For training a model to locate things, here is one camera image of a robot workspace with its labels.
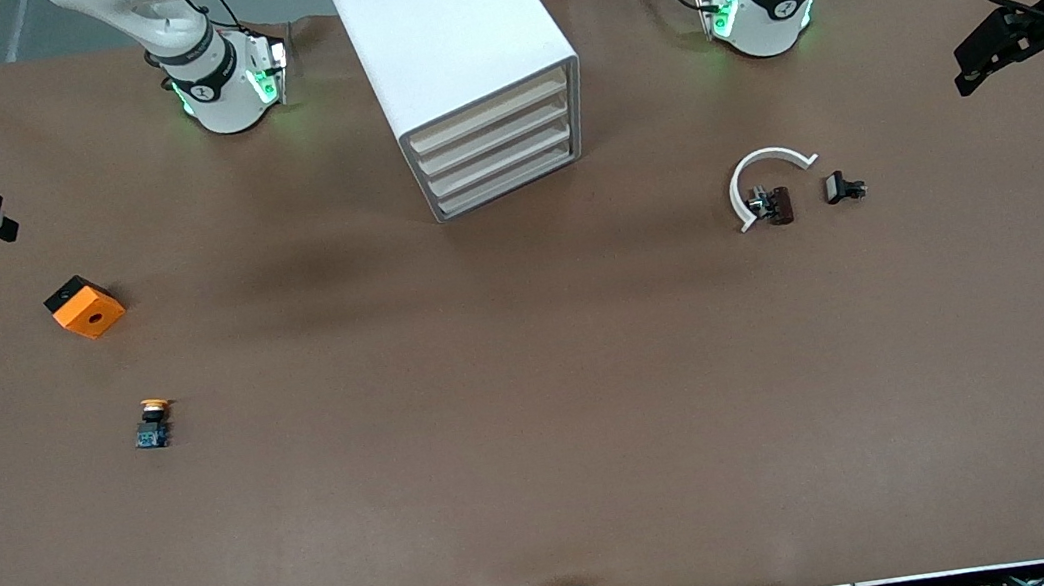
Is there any orange-capped push button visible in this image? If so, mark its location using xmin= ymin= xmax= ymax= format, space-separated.
xmin=129 ymin=395 xmax=182 ymax=454

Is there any orange and black block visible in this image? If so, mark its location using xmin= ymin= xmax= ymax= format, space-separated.
xmin=40 ymin=269 xmax=130 ymax=346

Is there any brown table cover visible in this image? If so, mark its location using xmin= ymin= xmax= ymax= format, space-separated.
xmin=0 ymin=0 xmax=1044 ymax=586

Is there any white half-ring clamp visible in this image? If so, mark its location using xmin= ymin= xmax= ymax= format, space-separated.
xmin=722 ymin=140 xmax=828 ymax=236

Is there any brown-handled chrome valve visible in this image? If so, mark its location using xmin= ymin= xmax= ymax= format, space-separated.
xmin=744 ymin=183 xmax=796 ymax=231

